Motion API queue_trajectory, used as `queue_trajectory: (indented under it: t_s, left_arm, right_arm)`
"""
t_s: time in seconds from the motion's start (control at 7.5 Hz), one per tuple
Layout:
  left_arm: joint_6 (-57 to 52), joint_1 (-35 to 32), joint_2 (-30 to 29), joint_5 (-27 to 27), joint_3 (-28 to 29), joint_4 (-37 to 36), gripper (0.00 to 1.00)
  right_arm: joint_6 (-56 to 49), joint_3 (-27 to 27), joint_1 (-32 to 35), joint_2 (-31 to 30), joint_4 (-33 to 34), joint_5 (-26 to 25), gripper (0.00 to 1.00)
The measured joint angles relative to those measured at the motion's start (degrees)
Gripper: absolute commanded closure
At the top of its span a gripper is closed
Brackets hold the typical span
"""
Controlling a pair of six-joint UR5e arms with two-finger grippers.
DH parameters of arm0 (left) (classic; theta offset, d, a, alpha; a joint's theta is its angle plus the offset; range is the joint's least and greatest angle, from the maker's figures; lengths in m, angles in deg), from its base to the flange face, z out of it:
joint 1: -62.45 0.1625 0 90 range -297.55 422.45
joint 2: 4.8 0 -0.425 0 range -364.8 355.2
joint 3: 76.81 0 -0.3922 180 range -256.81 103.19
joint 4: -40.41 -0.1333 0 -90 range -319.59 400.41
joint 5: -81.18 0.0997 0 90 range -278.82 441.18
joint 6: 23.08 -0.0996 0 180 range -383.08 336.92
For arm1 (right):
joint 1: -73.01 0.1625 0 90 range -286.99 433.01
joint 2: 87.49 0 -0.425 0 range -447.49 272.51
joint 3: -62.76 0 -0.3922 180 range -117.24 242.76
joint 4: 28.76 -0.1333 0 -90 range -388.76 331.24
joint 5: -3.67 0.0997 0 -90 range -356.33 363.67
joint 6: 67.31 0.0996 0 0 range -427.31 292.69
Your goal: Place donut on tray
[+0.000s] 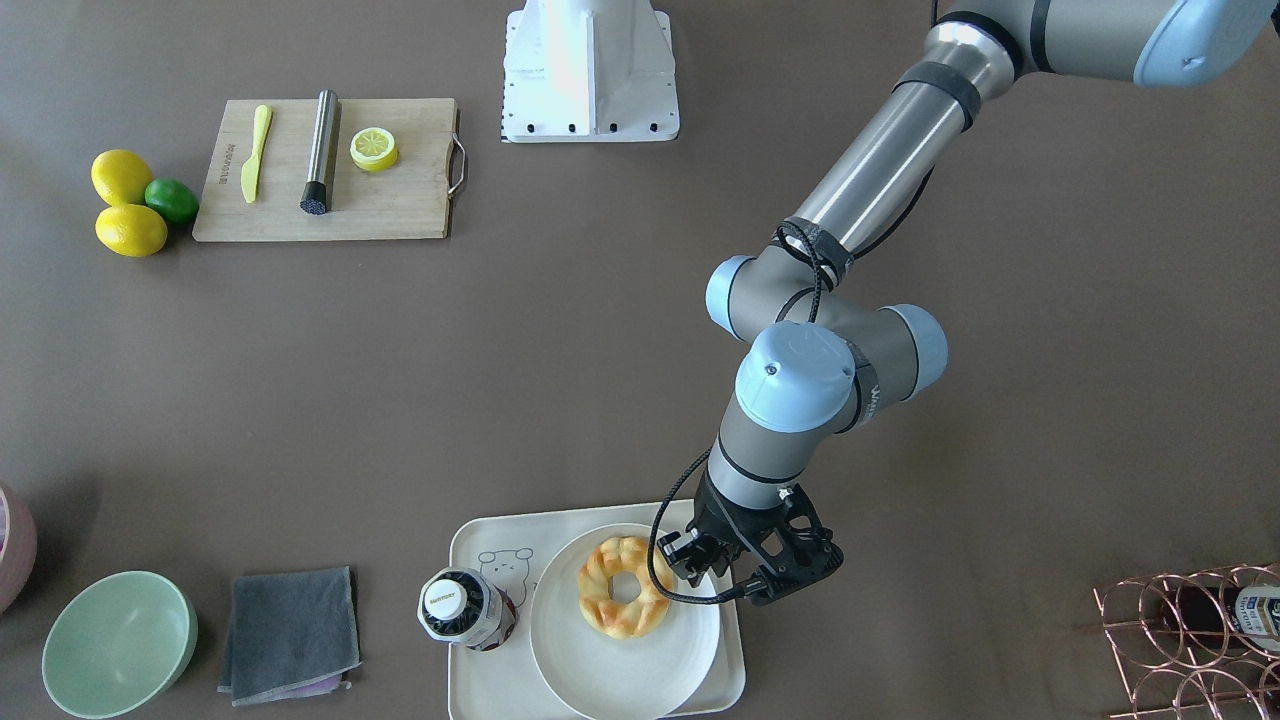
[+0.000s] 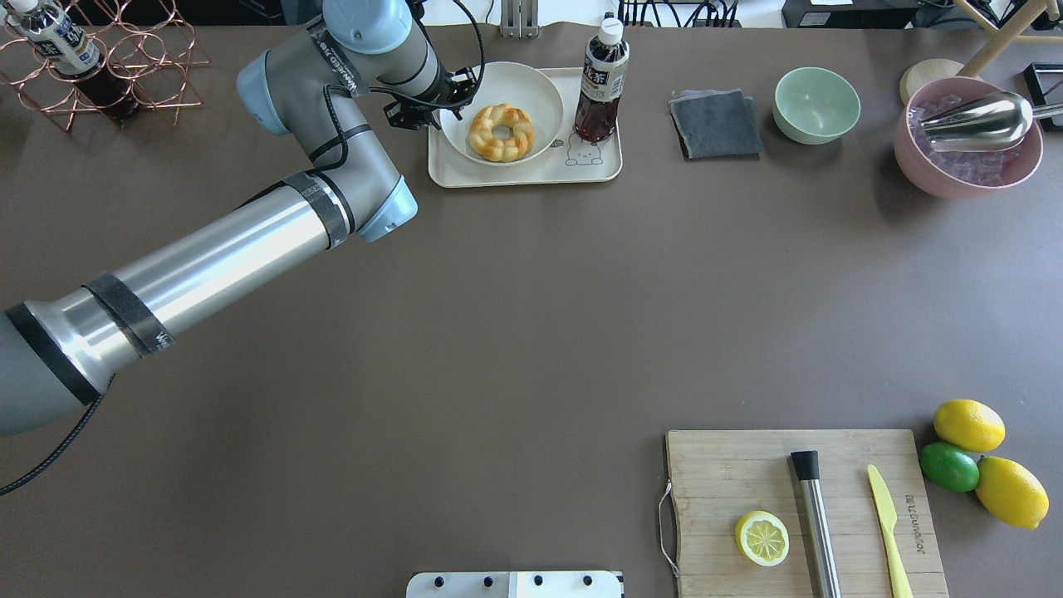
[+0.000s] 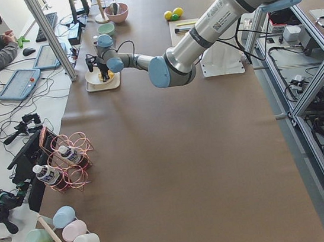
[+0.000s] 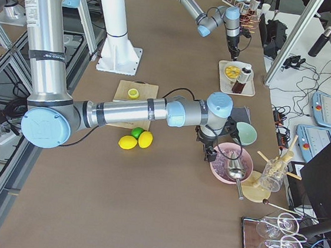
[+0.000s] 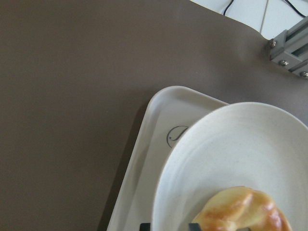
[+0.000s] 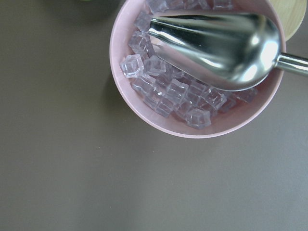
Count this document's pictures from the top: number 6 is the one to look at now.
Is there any clear ice cubes pile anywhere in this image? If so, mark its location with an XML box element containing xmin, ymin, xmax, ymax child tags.
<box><xmin>119</xmin><ymin>0</ymin><xmax>258</xmax><ymax>129</ymax></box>

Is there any pink bowl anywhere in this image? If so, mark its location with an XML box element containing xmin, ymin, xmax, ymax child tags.
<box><xmin>109</xmin><ymin>0</ymin><xmax>283</xmax><ymax>139</ymax></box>

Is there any steel ice scoop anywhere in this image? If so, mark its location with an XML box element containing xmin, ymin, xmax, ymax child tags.
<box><xmin>149</xmin><ymin>13</ymin><xmax>308</xmax><ymax>91</ymax></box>

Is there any round wooden coaster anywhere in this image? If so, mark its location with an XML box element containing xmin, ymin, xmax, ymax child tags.
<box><xmin>270</xmin><ymin>0</ymin><xmax>308</xmax><ymax>41</ymax></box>

